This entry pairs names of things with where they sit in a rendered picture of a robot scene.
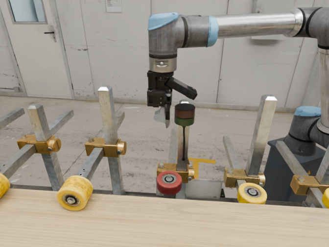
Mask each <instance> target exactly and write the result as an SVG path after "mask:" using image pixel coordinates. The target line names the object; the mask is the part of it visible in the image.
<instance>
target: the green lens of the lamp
mask: <svg viewBox="0 0 329 247"><path fill-rule="evenodd" d="M194 117H195V116H194ZM194 117H192V118H190V119H180V118H177V117H176V116H175V115H174V122H175V123H176V124H177V125H180V126H190V125H192V124H194Z"/></svg>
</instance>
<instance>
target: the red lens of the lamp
mask: <svg viewBox="0 0 329 247"><path fill-rule="evenodd" d="M174 114H175V116H177V117H179V118H184V119H187V118H192V117H193V116H194V115H195V106H194V109H192V110H189V111H182V110H178V109H177V108H176V105H175V110H174Z"/></svg>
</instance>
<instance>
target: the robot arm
mask: <svg viewBox="0 0 329 247"><path fill-rule="evenodd" d="M147 30H148V43H149V69H150V70H148V72H147V77H148V90H147V106H152V107H159V106H160V109H159V110H157V111H155V115H154V120H156V121H159V122H162V123H165V126H166V128H168V127H169V125H170V115H171V103H172V90H173V89H174V90H176V91H177V92H179V93H181V94H183V95H185V96H186V97H188V98H189V99H192V100H195V98H196V97H197V95H198V94H197V91H196V89H194V88H193V87H190V86H188V85H186V84H184V83H183V82H181V81H179V80H177V79H175V78H174V77H172V76H173V75H174V71H176V70H177V49H180V48H198V47H211V46H213V45H214V44H215V43H216V41H217V39H223V38H237V37H251V36H265V35H279V34H282V35H283V36H285V37H307V38H316V39H317V42H318V48H319V73H320V100H321V108H319V107H315V106H300V107H298V108H297V109H296V111H295V113H294V117H293V120H292V123H291V126H290V130H289V133H288V134H287V135H286V137H285V138H284V139H283V141H284V143H285V144H286V145H287V147H288V148H289V149H290V151H291V152H292V153H293V154H296V155H300V156H312V155H314V154H315V152H316V143H317V144H319V145H320V146H322V147H324V148H326V149H327V148H328V146H329V7H297V8H290V9H289V10H287V11H286V12H275V13H252V14H228V15H204V16H202V15H179V14H178V13H177V12H172V13H161V14H153V15H151V16H149V18H148V28H147Z"/></svg>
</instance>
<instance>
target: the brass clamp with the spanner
mask: <svg viewBox="0 0 329 247"><path fill-rule="evenodd" d="M159 164H160V163H158V167H157V177H158V175H159V174H160V173H162V172H164V171H174V172H177V173H178V174H179V175H180V176H181V178H182V183H188V181H193V180H194V167H189V166H188V164H187V171H177V164H174V163H163V164H164V168H163V169H160V168H159Z"/></svg>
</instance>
